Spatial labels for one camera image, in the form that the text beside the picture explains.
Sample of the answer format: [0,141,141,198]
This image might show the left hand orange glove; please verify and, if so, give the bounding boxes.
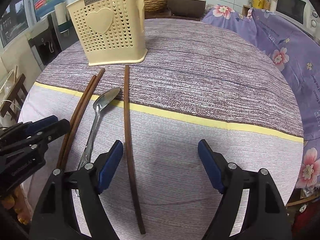
[1,185,33,225]

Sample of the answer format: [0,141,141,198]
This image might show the dark wooden stool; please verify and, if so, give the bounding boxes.
[1,74,28,122]

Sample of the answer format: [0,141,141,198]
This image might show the stainless steel spoon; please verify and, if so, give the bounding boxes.
[77,87,120,170]

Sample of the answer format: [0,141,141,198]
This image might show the water dispenser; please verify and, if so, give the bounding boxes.
[27,2,75,67]

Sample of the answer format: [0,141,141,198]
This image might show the cream plastic utensil holder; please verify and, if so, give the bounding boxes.
[67,0,148,66]

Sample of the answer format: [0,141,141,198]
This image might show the purple striped tablecloth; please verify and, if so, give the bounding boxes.
[19,19,303,239]

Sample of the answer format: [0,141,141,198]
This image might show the dark wooden counter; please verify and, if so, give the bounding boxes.
[145,10,201,21]

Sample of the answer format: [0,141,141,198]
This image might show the woven basket basin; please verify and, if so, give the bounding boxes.
[144,0,168,13]

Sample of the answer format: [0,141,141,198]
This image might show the purple floral cloth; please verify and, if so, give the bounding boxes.
[202,4,319,190]

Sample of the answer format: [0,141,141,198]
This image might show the white rice cooker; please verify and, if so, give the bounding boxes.
[168,0,206,18]

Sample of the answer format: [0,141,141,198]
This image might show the white microwave oven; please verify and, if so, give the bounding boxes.
[274,0,319,41]

